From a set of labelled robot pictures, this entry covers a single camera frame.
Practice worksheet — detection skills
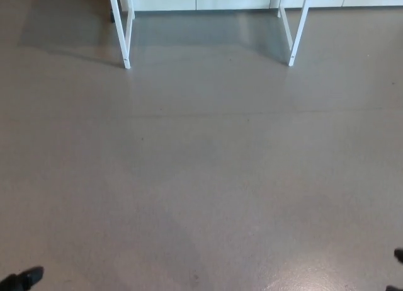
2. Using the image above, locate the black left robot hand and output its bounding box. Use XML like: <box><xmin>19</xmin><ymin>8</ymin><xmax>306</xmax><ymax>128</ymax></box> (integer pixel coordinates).
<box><xmin>0</xmin><ymin>265</ymin><xmax>45</xmax><ymax>291</ymax></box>

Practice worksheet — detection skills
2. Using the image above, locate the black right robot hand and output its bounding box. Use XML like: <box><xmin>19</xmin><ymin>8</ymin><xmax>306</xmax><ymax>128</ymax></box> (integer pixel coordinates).
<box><xmin>385</xmin><ymin>248</ymin><xmax>403</xmax><ymax>291</ymax></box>

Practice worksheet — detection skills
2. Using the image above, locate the white desk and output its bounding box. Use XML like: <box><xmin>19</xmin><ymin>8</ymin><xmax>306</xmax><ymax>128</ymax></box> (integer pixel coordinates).
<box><xmin>106</xmin><ymin>0</ymin><xmax>313</xmax><ymax>69</ymax></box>

